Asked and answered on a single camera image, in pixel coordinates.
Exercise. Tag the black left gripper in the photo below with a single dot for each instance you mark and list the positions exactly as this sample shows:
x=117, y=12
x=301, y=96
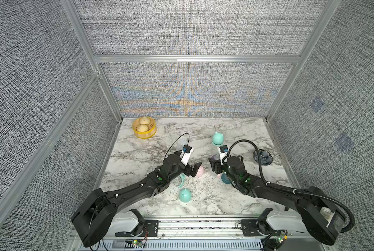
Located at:
x=194, y=170

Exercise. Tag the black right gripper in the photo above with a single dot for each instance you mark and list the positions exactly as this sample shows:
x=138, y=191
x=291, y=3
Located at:
x=215, y=164

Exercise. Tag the pink bottle cap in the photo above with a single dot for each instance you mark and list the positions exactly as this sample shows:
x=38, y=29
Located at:
x=200, y=172

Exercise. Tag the mint cap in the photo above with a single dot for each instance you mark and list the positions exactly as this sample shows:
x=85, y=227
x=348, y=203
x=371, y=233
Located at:
x=218, y=139
x=185, y=195

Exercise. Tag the clear bottle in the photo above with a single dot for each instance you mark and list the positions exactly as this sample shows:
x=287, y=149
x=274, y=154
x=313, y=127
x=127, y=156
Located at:
x=217, y=155

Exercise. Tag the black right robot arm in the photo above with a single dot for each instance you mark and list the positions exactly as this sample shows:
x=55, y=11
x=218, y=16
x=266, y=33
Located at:
x=320, y=216

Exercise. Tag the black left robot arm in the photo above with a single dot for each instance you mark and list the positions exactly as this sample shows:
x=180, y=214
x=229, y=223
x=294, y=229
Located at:
x=93, y=218

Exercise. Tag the teal nipple collar upper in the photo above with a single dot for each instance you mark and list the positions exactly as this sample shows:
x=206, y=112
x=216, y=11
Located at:
x=225, y=179

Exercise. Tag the patterned small bowl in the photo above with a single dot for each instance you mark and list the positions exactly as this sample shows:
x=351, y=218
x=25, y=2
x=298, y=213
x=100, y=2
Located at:
x=264, y=157

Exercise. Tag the yellow bamboo steamer basket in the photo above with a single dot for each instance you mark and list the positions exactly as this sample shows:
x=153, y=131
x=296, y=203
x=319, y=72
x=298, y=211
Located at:
x=145, y=135

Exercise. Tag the lower steamed bun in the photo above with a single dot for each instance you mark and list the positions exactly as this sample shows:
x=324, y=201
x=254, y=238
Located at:
x=142, y=128

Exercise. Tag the steamed bun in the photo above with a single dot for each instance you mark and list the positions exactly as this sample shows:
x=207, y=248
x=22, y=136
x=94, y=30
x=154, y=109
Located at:
x=142, y=128
x=144, y=120

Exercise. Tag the upper steamed bun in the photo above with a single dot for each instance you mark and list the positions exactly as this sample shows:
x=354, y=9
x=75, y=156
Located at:
x=144, y=120

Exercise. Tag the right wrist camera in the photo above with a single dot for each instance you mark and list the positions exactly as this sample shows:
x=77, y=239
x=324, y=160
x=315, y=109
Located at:
x=223, y=153

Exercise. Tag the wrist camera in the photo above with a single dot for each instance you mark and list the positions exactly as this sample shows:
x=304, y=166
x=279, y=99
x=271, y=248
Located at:
x=186, y=154
x=223, y=153

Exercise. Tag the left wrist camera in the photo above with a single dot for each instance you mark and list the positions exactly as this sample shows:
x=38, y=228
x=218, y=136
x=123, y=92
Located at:
x=186, y=154

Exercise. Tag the aluminium front rail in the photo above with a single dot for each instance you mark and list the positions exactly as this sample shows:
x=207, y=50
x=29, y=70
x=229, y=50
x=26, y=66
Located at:
x=206, y=233

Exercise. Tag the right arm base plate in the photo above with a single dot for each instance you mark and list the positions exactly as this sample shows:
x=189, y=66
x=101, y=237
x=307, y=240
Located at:
x=252, y=227

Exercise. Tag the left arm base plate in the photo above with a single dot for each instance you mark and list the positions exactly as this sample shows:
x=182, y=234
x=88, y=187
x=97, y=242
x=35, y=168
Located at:
x=148, y=228

